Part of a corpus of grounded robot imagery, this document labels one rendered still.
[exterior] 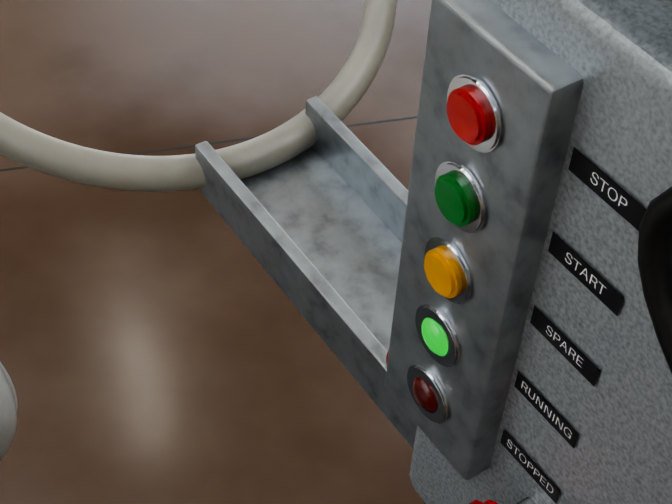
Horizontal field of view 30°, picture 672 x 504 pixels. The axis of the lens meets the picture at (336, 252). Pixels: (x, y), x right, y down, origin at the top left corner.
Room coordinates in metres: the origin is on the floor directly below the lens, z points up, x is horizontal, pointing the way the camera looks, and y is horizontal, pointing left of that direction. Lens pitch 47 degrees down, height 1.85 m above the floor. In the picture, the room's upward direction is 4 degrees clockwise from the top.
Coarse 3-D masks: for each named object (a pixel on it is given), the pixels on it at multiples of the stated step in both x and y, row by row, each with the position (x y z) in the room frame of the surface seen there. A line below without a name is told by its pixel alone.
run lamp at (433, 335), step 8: (424, 320) 0.42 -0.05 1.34; (432, 320) 0.42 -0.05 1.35; (424, 328) 0.42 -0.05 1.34; (432, 328) 0.42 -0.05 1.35; (440, 328) 0.42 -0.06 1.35; (424, 336) 0.42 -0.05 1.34; (432, 336) 0.41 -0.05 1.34; (440, 336) 0.41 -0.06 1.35; (432, 344) 0.41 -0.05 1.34; (440, 344) 0.41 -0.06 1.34; (440, 352) 0.41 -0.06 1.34
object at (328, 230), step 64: (320, 128) 0.81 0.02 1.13; (256, 192) 0.76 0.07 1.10; (320, 192) 0.77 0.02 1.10; (384, 192) 0.74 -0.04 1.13; (256, 256) 0.69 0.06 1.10; (320, 256) 0.69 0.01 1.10; (384, 256) 0.70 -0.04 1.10; (320, 320) 0.62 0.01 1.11; (384, 320) 0.63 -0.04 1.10; (384, 384) 0.55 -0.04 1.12
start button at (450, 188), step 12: (444, 180) 0.42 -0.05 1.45; (456, 180) 0.42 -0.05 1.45; (444, 192) 0.42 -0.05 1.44; (456, 192) 0.41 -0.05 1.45; (468, 192) 0.41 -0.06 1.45; (444, 204) 0.42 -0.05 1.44; (456, 204) 0.41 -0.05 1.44; (468, 204) 0.41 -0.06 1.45; (444, 216) 0.42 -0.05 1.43; (456, 216) 0.41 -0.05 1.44; (468, 216) 0.41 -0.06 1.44
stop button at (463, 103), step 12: (456, 96) 0.42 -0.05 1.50; (468, 96) 0.42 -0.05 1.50; (456, 108) 0.42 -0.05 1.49; (468, 108) 0.41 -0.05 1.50; (480, 108) 0.41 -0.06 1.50; (456, 120) 0.42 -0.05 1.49; (468, 120) 0.41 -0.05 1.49; (480, 120) 0.41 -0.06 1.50; (456, 132) 0.42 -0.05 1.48; (468, 132) 0.41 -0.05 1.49; (480, 132) 0.41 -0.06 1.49
